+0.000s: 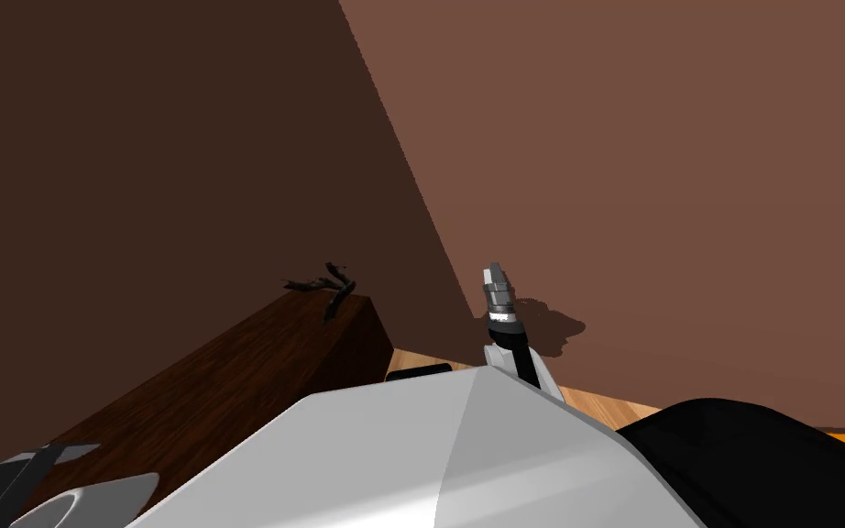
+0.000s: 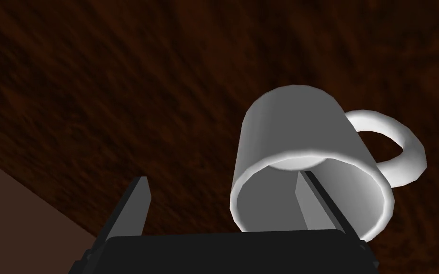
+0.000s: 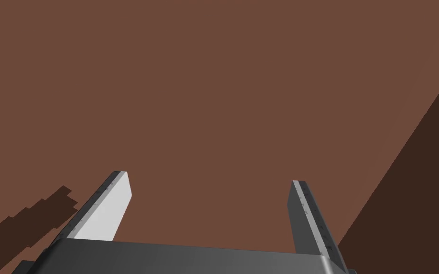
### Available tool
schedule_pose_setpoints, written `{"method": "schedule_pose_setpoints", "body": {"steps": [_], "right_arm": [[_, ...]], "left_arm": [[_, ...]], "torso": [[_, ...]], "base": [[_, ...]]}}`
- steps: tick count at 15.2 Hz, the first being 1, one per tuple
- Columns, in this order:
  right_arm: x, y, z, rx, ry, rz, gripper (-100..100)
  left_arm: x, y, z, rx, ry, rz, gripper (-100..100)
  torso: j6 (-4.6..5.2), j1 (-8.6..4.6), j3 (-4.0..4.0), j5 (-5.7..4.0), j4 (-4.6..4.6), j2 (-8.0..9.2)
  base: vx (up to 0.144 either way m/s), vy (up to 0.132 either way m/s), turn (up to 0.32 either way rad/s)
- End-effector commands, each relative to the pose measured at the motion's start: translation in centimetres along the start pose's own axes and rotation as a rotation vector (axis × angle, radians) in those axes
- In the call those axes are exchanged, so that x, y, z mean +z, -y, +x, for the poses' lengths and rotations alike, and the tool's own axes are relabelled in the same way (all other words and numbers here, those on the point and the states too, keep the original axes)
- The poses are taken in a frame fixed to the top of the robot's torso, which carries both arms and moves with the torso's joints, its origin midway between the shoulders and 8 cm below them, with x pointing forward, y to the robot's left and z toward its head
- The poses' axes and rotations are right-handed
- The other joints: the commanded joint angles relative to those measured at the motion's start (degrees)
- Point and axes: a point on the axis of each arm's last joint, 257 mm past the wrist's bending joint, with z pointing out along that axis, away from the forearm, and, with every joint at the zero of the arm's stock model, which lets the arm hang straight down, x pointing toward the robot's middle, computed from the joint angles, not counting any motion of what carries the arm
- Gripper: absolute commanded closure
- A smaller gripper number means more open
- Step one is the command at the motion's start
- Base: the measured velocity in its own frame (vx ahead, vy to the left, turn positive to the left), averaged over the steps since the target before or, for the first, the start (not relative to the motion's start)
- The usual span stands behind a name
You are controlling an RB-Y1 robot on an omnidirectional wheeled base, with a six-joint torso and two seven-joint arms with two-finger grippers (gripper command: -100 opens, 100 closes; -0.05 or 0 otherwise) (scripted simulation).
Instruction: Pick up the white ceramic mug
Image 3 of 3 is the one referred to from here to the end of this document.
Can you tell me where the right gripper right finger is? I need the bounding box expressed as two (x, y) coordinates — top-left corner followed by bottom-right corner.
(287, 180), (343, 258)

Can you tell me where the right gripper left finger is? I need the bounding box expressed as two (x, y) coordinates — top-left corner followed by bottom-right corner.
(53, 171), (132, 243)

